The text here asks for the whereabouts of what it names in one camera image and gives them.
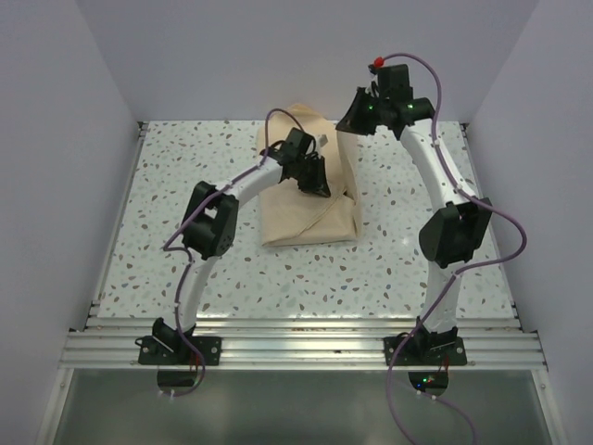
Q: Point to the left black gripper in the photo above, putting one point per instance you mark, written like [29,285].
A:
[318,184]

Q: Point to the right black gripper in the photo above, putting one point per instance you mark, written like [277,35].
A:
[353,122]

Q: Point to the beige cloth mat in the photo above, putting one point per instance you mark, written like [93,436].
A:
[289,217]

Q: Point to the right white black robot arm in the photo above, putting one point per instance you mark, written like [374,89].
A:
[457,227]

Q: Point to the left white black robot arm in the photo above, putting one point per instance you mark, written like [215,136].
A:
[208,228]

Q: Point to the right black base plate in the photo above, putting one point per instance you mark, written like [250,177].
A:
[432,354]

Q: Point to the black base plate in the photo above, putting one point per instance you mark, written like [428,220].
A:
[154,353]
[432,354]

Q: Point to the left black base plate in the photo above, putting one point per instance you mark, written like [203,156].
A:
[154,353]

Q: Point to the aluminium rail frame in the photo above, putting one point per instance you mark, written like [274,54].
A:
[324,307]

